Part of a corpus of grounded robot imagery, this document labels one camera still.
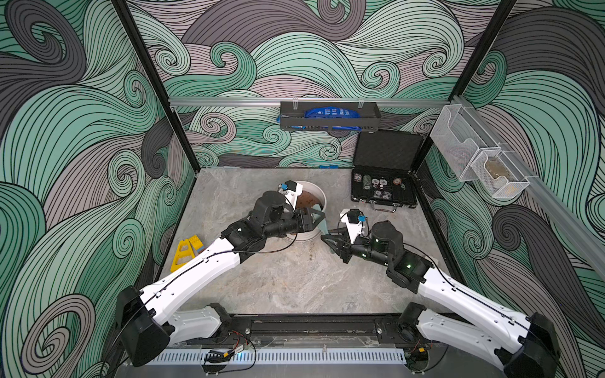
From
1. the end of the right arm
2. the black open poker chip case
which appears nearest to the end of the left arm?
the end of the right arm

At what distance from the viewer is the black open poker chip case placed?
107 centimetres

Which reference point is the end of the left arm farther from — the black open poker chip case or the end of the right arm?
the black open poker chip case
